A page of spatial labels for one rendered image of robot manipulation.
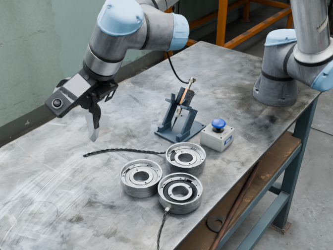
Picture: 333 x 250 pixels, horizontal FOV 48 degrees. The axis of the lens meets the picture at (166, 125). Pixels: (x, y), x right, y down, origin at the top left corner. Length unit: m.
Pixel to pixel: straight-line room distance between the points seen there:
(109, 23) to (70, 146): 0.51
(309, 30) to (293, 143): 0.62
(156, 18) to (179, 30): 0.05
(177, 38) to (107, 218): 0.43
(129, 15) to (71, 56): 2.07
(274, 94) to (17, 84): 1.72
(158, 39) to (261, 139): 0.51
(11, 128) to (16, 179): 1.60
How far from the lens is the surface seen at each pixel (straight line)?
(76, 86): 0.81
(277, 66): 1.25
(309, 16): 1.05
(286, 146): 1.55
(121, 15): 0.69
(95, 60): 0.76
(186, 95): 1.08
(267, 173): 1.41
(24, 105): 2.63
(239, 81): 1.43
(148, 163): 0.97
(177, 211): 0.87
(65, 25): 2.66
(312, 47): 1.11
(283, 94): 1.30
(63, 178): 1.01
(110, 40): 0.72
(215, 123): 1.05
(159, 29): 0.75
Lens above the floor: 1.46
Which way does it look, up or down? 35 degrees down
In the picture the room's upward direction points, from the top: 1 degrees counter-clockwise
